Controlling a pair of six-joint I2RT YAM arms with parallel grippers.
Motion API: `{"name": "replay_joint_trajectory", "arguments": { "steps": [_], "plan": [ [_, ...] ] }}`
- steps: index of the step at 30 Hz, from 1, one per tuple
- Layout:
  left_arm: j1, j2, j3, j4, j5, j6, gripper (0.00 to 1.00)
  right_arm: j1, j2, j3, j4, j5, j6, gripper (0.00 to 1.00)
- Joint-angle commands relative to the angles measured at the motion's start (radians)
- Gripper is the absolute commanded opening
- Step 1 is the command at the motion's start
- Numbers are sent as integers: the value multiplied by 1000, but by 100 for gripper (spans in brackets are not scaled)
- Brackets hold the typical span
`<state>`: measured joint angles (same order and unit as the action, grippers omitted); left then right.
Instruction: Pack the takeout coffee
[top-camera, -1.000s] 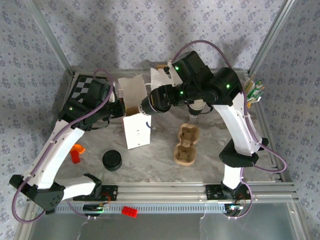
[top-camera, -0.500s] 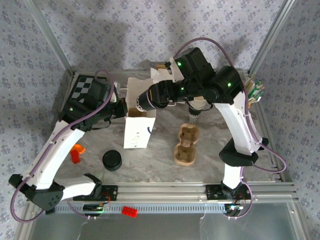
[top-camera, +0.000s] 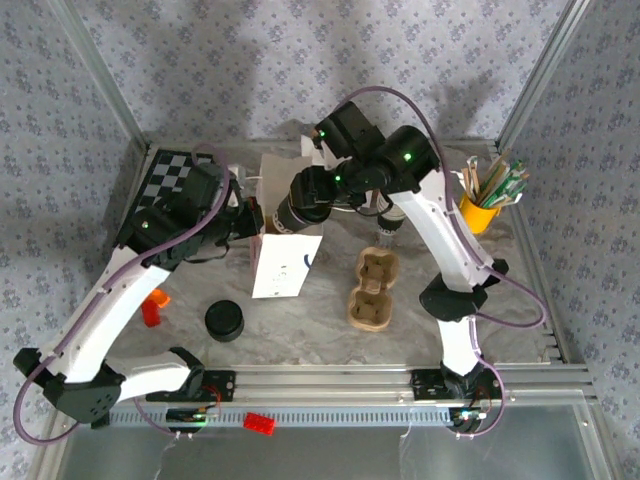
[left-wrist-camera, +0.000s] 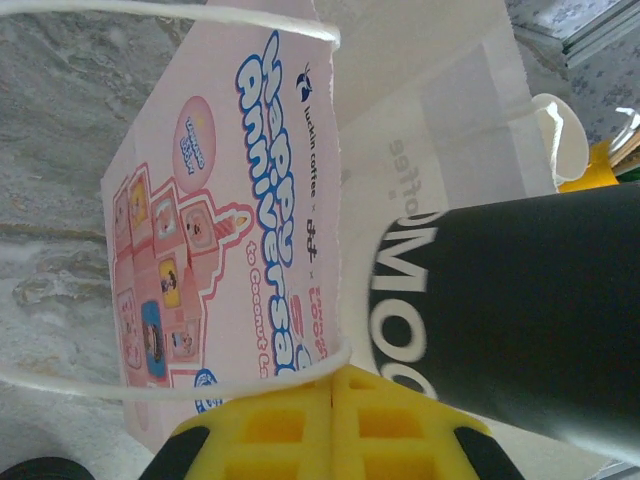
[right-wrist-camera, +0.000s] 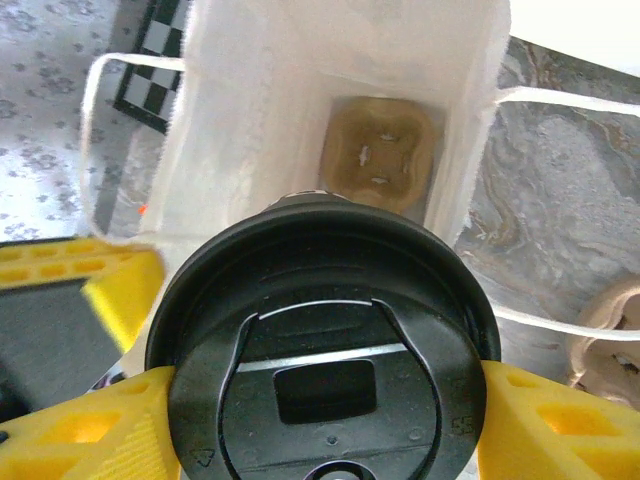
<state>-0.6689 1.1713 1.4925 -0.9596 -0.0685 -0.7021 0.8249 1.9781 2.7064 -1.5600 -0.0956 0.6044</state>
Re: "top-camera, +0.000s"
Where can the white paper carry bag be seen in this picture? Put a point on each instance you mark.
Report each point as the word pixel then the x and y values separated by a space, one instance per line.
pixel 285 265

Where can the black coffee lid stack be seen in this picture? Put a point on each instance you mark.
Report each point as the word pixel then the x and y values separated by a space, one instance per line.
pixel 225 320

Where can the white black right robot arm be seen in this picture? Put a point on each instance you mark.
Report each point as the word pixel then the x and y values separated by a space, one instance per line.
pixel 440 235

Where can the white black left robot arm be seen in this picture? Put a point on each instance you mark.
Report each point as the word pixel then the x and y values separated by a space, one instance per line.
pixel 115 300

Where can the stacked paper coffee cups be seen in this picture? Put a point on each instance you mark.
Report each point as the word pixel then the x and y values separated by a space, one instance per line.
pixel 391 222

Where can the black white chessboard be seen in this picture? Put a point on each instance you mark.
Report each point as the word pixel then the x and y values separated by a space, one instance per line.
pixel 165 172

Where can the short wooden stir stick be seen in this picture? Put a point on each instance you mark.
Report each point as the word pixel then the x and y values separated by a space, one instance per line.
pixel 468 181

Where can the red orange plastic piece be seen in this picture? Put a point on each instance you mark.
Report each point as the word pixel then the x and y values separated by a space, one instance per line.
pixel 151 315

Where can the long wooden stir stick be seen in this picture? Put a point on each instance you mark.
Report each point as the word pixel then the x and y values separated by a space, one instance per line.
pixel 497 170

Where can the yellow plastic cup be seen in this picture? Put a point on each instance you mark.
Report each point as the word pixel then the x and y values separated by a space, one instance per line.
pixel 482 217

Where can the green white sachet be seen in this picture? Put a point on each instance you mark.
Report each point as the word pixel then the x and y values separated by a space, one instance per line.
pixel 517 192
pixel 515 175

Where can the small led circuit board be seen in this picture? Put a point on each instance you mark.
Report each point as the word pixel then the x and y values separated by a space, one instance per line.
pixel 192 415
pixel 470 415

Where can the red toy brick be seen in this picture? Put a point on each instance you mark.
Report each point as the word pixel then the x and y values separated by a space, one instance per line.
pixel 260 424

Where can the thin aluminium frame rail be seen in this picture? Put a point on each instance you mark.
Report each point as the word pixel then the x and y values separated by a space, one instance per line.
pixel 470 142

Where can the aluminium frame post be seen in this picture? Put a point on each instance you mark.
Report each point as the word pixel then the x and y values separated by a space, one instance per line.
pixel 107 82
pixel 542 75

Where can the wide aluminium base rail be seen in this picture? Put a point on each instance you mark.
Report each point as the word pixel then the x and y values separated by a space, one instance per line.
pixel 325 380

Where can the stepped aluminium frame rail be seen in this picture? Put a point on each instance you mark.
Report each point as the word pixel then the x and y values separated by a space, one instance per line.
pixel 550 340

